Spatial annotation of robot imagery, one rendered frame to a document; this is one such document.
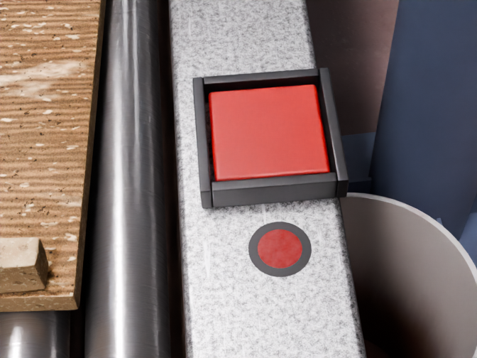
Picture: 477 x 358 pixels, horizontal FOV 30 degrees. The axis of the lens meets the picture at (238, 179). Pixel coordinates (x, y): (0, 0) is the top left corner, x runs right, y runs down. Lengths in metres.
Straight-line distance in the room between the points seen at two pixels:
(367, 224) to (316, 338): 0.74
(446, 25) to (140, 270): 0.68
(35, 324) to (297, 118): 0.17
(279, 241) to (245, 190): 0.03
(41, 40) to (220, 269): 0.17
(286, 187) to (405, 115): 0.76
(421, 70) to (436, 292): 0.29
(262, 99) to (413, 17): 0.62
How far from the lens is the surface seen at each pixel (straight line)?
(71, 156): 0.47
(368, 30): 1.81
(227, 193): 0.45
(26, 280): 0.42
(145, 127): 0.50
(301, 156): 0.46
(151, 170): 0.48
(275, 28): 0.54
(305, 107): 0.48
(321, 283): 0.44
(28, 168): 0.47
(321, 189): 0.46
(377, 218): 1.15
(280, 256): 0.45
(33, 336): 0.44
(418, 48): 1.11
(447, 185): 1.31
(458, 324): 1.16
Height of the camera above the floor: 1.31
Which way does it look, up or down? 56 degrees down
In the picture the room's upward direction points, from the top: 2 degrees counter-clockwise
